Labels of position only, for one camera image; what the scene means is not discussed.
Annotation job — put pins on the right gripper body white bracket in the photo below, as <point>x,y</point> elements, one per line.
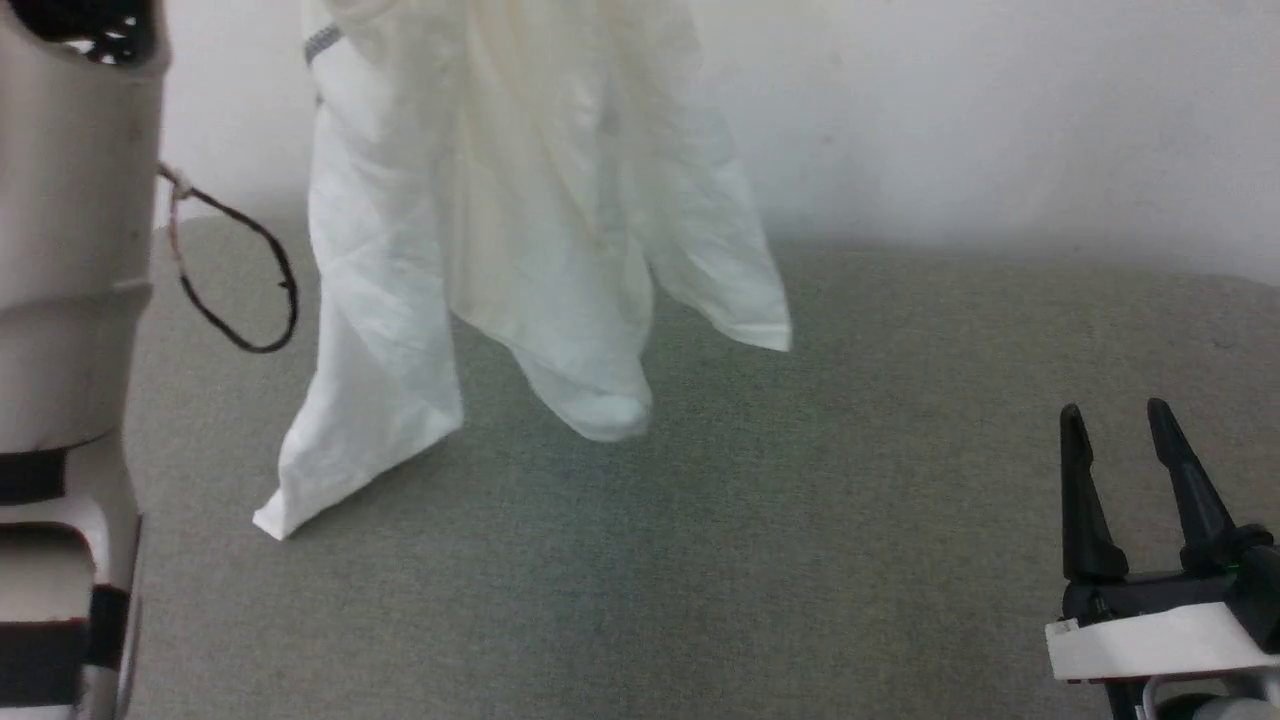
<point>1150,640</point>

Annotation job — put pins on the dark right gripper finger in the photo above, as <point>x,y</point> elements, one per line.
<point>1198,500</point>
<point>1088,520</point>

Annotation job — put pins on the white and grey left arm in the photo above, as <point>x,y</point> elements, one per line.
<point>70,250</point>

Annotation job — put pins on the white long sleeve garment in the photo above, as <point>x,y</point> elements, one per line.
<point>520,200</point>

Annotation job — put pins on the grey green fabric sofa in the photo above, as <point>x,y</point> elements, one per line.
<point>750,520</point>

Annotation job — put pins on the white and grey right arm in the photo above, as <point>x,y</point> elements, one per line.
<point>1220,705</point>

